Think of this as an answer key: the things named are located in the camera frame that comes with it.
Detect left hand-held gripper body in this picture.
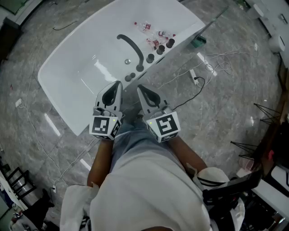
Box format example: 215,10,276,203
89,105,124,141

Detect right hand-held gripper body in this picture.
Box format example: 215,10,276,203
142,105,181,143

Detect person's right forearm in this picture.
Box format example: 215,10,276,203
168,137,208,175

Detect person's left forearm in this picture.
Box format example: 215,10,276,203
87,138,114,188

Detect white bathtub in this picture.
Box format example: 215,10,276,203
37,0,206,136

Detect person's blue jeans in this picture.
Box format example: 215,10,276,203
112,121,174,168

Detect black curved faucet spout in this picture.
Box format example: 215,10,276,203
117,34,145,72

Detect clear bottle red label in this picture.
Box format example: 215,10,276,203
146,37,169,49
155,30,176,38
134,21,151,30

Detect green box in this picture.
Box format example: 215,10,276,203
191,35,207,48

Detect person's white shirt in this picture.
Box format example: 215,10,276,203
60,148,246,231

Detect grey metal rod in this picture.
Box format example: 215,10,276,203
193,6,229,37

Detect black metal stool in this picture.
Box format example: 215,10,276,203
4,166,37,202

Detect dark wooden cabinet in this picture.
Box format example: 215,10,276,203
0,17,24,61

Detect black power cable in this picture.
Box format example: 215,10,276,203
171,76,206,111

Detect long white floor cable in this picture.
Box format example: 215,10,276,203
19,103,98,189

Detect tangled white cable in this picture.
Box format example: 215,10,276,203
158,44,258,90

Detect thin black floor cable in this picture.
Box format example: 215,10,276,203
53,19,79,31

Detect black wire frame stand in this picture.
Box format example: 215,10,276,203
230,141,258,158
253,102,283,125

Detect black angled frame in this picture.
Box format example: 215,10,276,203
202,170,264,205

